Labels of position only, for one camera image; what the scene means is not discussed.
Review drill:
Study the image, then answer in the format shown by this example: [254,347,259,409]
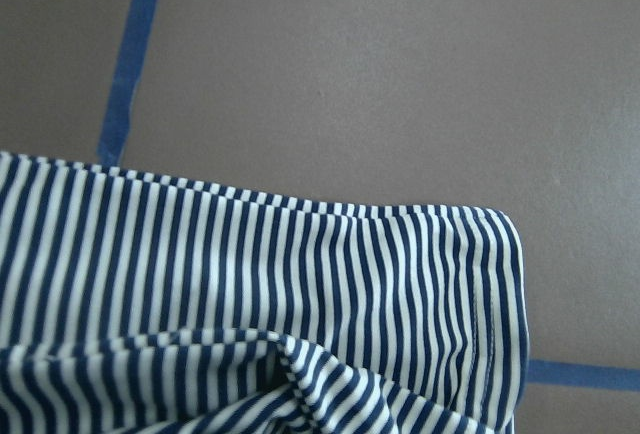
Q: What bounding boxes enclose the long blue tape line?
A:
[96,0,158,167]

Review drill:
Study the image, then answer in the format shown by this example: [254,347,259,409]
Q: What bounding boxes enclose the navy white striped polo shirt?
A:
[1,153,529,433]

